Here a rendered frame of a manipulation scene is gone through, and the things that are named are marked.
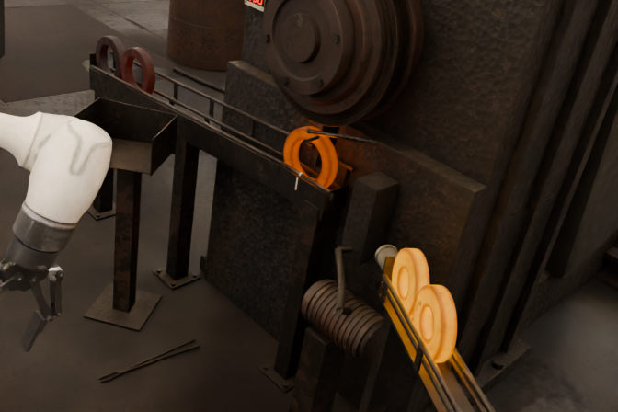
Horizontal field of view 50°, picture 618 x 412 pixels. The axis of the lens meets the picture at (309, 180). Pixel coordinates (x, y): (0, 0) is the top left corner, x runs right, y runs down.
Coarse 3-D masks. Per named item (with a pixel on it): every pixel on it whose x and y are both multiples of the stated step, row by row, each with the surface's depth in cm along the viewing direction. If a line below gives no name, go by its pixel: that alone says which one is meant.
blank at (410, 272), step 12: (408, 252) 149; (420, 252) 149; (396, 264) 155; (408, 264) 148; (420, 264) 145; (396, 276) 155; (408, 276) 148; (420, 276) 144; (396, 288) 154; (408, 288) 147; (420, 288) 143; (408, 300) 147; (408, 312) 146
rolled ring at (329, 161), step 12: (300, 132) 187; (288, 144) 191; (324, 144) 181; (288, 156) 193; (324, 156) 182; (336, 156) 183; (300, 168) 194; (324, 168) 183; (336, 168) 184; (324, 180) 184
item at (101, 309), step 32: (128, 128) 214; (160, 128) 212; (128, 160) 203; (160, 160) 202; (128, 192) 209; (128, 224) 215; (128, 256) 220; (128, 288) 226; (96, 320) 226; (128, 320) 227
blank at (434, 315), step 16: (432, 288) 135; (416, 304) 142; (432, 304) 134; (448, 304) 131; (416, 320) 142; (432, 320) 140; (448, 320) 130; (432, 336) 133; (448, 336) 129; (432, 352) 133; (448, 352) 131
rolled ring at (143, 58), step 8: (136, 48) 240; (128, 56) 243; (136, 56) 239; (144, 56) 238; (120, 64) 249; (128, 64) 247; (144, 64) 237; (152, 64) 238; (128, 72) 248; (144, 72) 238; (152, 72) 238; (128, 80) 248; (144, 80) 239; (152, 80) 239; (144, 88) 240; (152, 88) 241
